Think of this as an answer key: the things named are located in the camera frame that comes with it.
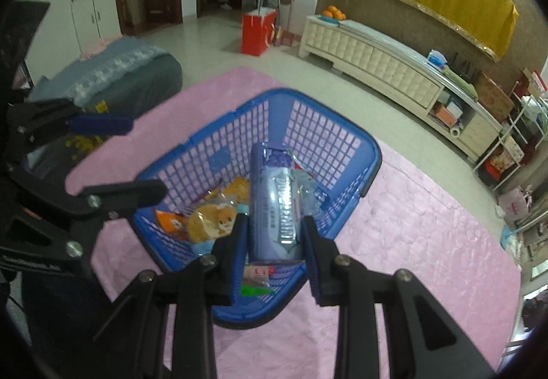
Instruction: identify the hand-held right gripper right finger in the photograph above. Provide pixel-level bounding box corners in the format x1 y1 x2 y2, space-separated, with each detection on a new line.
301 215 497 379

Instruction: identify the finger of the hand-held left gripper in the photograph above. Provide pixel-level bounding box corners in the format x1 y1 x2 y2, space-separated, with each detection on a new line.
9 165 169 251
6 98 135 148

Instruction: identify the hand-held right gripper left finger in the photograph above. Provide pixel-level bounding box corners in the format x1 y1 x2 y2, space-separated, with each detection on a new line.
92 212 251 379

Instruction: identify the cracker packet with green strip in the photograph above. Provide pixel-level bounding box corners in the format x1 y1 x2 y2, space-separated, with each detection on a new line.
240 262 277 298

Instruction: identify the brown cat cookie packet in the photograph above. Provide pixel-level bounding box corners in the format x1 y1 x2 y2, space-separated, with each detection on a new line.
186 201 238 243

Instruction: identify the orange snack packet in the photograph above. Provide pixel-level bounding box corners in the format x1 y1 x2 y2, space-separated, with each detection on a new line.
154 208 189 240

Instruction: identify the clear pastry packet blue print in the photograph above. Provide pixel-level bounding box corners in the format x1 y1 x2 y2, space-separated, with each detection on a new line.
223 178 251 204

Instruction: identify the purple gum pack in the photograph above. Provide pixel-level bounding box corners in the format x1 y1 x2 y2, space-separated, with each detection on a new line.
248 141 306 264

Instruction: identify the blue plastic basket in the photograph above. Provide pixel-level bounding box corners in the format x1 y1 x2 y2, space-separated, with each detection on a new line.
132 88 383 330

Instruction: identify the grey covered sofa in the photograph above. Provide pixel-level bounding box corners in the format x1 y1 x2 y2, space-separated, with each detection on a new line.
28 36 184 114

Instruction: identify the red gift bag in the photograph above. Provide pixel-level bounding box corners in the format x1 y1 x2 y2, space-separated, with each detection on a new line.
241 7 278 58

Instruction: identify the orange box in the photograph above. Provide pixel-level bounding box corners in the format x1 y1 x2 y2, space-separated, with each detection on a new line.
434 109 459 127

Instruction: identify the cleaning tools bundle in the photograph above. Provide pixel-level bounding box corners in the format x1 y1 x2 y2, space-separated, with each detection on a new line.
257 0 300 48

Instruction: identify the pink shopping bag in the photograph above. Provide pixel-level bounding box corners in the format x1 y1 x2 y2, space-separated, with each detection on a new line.
497 186 532 225

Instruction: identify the cream TV cabinet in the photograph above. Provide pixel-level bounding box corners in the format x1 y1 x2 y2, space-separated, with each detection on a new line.
299 14 502 163

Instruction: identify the white shelf rack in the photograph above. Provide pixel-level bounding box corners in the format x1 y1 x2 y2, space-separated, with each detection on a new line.
473 94 548 191

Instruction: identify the green folded cloth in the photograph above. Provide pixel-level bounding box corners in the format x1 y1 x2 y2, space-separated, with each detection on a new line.
443 68 479 99

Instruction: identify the brown cardboard box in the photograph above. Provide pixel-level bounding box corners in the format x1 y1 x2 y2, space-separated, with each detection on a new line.
475 71 515 123

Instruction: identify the black router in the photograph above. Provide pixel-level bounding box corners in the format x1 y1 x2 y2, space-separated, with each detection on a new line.
449 53 480 80

